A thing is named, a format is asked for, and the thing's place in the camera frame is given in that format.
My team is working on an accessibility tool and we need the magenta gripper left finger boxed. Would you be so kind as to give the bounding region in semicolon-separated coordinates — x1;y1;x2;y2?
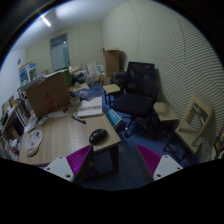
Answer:
44;145;93;182

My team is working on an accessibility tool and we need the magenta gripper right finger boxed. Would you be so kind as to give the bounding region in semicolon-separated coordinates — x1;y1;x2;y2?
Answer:
136;144;182;180

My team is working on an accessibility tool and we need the black computer mouse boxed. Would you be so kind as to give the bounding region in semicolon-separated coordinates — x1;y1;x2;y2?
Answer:
89;129;108;144

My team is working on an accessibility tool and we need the light wooden desk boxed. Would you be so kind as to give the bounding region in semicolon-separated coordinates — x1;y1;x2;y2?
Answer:
18;114;120;173

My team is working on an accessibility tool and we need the black marker pen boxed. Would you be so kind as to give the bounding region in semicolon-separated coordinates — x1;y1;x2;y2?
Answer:
71;115;86;124

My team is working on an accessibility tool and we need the small wooden side table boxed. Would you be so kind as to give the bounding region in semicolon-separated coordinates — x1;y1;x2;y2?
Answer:
152;101;180;141

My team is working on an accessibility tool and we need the beige wooden folding chair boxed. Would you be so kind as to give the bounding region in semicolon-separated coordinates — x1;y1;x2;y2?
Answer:
163;92;214;155

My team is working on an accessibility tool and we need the white keyboard box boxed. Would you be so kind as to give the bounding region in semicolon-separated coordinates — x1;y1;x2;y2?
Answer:
77;97;103;117

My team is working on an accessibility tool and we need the blue tablet box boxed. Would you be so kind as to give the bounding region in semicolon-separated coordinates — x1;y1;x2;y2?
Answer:
106;109;122;128

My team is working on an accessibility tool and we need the black mesh office chair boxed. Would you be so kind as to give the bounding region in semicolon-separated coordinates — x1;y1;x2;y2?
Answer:
112;62;158;137

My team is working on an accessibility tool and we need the large brown cardboard box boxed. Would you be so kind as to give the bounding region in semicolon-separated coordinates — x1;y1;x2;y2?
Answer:
26;72;70;118

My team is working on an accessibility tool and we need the small wooden stool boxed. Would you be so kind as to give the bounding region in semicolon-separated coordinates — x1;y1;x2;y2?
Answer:
103;84;120;105

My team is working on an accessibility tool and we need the grey door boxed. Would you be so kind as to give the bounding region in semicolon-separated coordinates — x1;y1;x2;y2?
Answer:
50;34;70;71

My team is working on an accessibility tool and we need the tall cardboard box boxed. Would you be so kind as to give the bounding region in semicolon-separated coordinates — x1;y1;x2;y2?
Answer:
103;48;119;77

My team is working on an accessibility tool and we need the ceiling tube light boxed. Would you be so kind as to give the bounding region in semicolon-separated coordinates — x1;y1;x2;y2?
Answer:
41;16;51;27

